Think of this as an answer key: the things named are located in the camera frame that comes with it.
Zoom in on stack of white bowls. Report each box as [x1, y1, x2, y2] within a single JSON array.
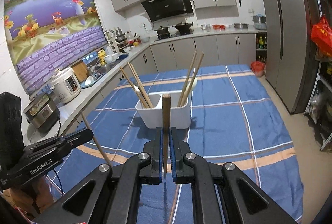
[[104, 54, 121, 63]]

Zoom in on wooden chopstick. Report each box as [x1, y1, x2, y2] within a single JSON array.
[[127, 62, 154, 108], [181, 53, 204, 107], [119, 67, 151, 108], [80, 110, 112, 165], [178, 51, 198, 107]]

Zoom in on white rice cooker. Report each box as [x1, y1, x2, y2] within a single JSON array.
[[50, 67, 81, 104]]

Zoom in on group of bottles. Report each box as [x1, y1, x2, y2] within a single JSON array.
[[256, 36, 267, 63]]

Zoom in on wooden kitchen rack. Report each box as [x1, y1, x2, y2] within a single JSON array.
[[105, 28, 123, 54]]

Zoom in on silver electric pressure cooker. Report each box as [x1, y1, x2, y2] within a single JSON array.
[[23, 94, 61, 134]]

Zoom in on steel sink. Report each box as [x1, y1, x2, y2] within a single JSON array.
[[88, 62, 118, 77]]

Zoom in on black range hood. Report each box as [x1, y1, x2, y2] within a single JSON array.
[[141, 0, 194, 22]]

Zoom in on white metal shelf rack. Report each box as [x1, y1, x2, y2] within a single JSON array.
[[305, 0, 332, 154]]

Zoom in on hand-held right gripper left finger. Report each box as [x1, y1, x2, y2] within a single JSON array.
[[32, 127, 164, 224]]

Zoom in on grey base cabinets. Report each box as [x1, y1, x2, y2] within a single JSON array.
[[61, 33, 258, 136]]

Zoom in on black lidded pot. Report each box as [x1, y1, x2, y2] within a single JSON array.
[[154, 26, 170, 37]]

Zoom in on red gift bag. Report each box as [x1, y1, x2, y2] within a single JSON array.
[[311, 15, 332, 57]]

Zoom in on wooden cutting board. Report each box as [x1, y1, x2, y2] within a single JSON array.
[[71, 61, 89, 83]]

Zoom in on printed window blind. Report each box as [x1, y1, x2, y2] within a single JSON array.
[[4, 0, 109, 95]]

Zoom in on white plastic spoon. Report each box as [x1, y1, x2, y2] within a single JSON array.
[[133, 84, 146, 101]]

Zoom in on brown wooden-handled utensil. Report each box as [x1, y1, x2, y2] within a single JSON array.
[[161, 94, 172, 179]]

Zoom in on red trash bin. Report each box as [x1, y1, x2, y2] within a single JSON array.
[[251, 61, 265, 77]]

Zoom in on black wok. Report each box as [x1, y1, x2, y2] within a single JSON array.
[[173, 21, 194, 31]]

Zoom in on white utensil holder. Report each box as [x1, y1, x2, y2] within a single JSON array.
[[135, 89, 192, 129]]

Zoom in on grey refrigerator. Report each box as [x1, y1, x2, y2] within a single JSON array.
[[256, 0, 332, 115]]

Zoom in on cream spoon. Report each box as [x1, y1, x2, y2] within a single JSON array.
[[185, 77, 198, 100]]

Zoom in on person's left hand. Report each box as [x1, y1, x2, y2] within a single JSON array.
[[2, 175, 56, 218]]

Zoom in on steel steamer pot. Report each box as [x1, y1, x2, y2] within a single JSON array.
[[252, 14, 267, 30]]

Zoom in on blue plaid tablecloth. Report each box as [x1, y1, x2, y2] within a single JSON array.
[[45, 64, 304, 224]]

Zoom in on steel faucet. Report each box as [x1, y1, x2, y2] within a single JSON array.
[[93, 57, 105, 72]]

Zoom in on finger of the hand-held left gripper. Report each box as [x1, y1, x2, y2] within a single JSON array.
[[23, 127, 94, 162]]

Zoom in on black gas stove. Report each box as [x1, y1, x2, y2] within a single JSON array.
[[155, 29, 194, 42]]

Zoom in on small grey wall cabinet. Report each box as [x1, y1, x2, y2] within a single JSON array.
[[190, 0, 239, 21]]

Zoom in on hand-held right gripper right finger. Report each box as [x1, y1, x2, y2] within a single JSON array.
[[168, 127, 299, 224]]

